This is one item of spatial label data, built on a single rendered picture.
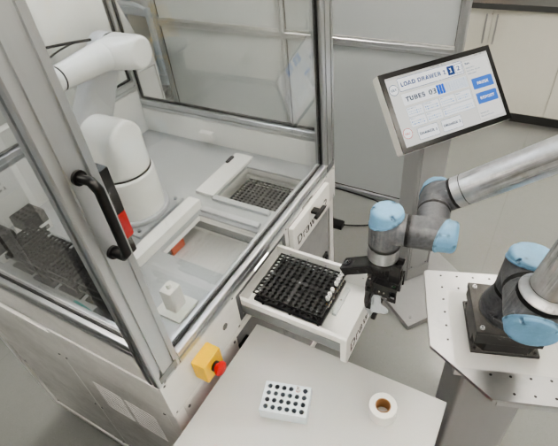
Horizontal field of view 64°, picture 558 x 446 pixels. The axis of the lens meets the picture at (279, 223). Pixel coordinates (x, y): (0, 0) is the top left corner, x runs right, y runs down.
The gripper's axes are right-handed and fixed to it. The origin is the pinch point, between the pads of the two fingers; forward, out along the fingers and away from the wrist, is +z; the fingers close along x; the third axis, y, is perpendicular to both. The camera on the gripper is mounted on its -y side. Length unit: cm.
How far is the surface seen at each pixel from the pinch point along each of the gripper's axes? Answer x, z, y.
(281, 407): -31.8, 11.7, -12.1
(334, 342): -12.9, 3.8, -5.4
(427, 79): 93, -24, -13
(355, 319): -7.6, -2.0, -1.6
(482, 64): 114, -24, 3
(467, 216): 161, 91, 7
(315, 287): 2.6, 3.7, -18.3
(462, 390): 6.5, 33.5, 28.4
